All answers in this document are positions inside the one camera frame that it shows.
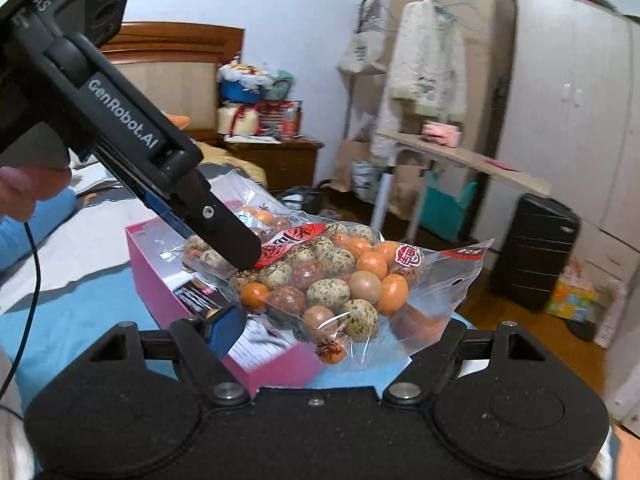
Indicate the black suitcase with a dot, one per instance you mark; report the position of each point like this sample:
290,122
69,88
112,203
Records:
538,244

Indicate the white fluffy hanging garment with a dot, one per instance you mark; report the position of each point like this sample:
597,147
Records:
426,78

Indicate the wooden nightstand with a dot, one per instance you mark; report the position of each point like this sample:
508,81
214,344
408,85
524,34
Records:
287,165

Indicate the colourful gift box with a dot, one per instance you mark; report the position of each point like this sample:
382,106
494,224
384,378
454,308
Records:
575,295

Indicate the wooden headboard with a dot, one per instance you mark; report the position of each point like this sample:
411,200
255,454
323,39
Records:
174,64

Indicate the blue bowl with items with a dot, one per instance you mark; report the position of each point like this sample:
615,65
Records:
242,83

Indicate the person left hand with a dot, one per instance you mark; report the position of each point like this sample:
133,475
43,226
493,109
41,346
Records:
21,188

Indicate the pink item on table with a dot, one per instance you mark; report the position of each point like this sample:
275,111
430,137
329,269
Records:
441,134

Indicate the pink storage box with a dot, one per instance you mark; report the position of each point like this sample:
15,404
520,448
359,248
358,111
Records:
158,270

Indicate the white wardrobe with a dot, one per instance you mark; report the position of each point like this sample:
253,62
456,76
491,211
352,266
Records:
567,116

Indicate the cream gift box red ribbon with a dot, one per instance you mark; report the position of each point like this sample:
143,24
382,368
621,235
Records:
236,119

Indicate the blue penguin plush toy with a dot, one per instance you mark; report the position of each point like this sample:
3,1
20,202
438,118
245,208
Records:
47,216

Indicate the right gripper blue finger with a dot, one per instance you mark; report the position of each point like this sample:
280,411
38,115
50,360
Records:
223,329

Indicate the brown paper bag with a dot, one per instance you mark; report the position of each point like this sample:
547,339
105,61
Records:
351,163

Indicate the white snack bar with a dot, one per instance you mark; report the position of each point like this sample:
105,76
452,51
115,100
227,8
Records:
259,344

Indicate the teal tote bag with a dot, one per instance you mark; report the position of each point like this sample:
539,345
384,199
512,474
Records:
443,214

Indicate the quail egg bag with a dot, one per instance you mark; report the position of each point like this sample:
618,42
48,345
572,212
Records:
338,287

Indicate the black cracker pack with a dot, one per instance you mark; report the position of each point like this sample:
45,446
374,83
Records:
201,299

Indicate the striped bedsheet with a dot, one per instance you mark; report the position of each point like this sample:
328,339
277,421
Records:
95,410

